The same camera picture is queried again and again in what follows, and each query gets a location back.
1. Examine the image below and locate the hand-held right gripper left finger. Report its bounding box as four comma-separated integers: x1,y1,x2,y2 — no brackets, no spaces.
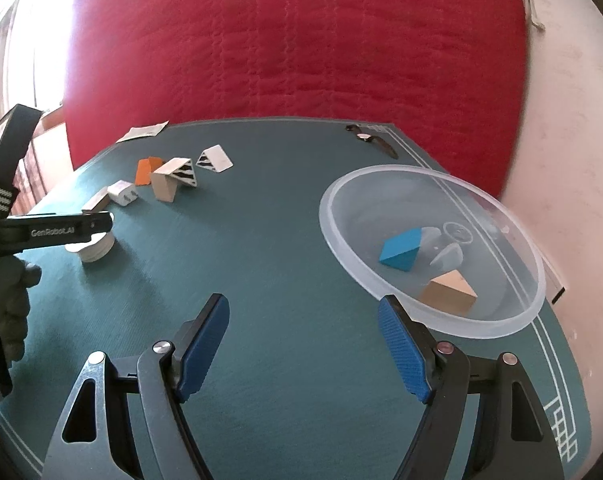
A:
41,292,232,480

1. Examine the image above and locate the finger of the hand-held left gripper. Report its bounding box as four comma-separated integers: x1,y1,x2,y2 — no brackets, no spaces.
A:
78,211,115,237

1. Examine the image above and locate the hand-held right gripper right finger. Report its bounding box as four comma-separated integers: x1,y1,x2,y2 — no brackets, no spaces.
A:
377,294,567,480

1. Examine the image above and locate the round white disc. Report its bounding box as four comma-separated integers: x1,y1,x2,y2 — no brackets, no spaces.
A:
65,230,116,264

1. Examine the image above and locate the white charger adapter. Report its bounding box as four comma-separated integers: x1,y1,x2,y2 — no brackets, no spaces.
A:
107,181,140,207

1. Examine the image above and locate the clear plastic bowl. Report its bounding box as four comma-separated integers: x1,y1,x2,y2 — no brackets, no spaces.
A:
319,165,547,339

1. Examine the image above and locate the person's left hand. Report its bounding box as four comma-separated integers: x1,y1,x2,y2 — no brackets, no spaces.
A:
0,261,43,364

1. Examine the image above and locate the plain wooden wedge block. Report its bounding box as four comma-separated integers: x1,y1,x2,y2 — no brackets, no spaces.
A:
420,270,478,317

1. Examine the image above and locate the wooden striped wedge block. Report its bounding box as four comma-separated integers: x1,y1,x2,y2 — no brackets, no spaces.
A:
151,157,199,204

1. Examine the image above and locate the blue wedge block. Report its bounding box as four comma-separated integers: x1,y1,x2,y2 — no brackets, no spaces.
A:
379,227,423,272

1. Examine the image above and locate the paper leaflet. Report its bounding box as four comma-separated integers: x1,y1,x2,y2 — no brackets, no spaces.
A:
116,121,170,144

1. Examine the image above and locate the white rounded object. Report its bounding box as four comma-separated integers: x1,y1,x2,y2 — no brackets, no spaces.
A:
421,226,465,267

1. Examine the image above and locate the patterned curtain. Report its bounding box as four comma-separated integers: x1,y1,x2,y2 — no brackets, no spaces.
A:
0,0,72,221

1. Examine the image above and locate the green table mat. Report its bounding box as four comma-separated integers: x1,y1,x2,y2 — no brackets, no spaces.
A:
0,117,595,480

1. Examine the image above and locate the white striped wedge block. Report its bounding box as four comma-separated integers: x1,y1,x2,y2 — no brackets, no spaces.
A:
196,145,234,173

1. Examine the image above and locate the window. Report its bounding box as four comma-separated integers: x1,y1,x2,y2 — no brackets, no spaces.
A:
11,0,97,111

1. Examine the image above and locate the black cable on table edge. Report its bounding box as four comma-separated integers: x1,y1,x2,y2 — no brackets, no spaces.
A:
345,124,399,160

